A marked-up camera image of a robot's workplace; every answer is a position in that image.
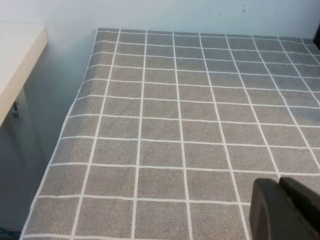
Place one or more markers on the grey checked tablecloth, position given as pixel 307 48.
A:
pixel 175 130

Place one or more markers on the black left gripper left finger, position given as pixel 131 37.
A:
pixel 270 215

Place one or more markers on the white side table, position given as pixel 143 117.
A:
pixel 15 55

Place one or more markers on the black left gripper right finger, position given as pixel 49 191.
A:
pixel 307 205

